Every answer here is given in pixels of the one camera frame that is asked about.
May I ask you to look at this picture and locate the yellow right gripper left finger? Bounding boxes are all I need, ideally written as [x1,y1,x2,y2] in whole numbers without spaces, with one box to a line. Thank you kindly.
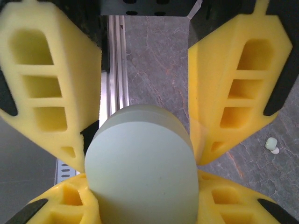
[4,172,102,224]

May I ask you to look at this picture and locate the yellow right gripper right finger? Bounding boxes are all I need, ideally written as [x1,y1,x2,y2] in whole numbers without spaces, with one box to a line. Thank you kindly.
[197,169,296,224]

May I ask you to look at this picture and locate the pale green earbud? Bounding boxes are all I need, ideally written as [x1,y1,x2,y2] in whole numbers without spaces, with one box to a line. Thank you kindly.
[264,137,280,155]

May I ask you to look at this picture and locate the pale green earbud case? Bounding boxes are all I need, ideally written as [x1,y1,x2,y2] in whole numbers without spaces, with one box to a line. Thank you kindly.
[84,104,199,224]

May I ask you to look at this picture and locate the perforated grey cable tray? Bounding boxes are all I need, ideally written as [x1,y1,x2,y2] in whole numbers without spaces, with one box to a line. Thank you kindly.
[55,161,78,187]

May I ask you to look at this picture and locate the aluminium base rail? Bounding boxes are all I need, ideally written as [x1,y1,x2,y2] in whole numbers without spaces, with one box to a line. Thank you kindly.
[99,15,130,122]

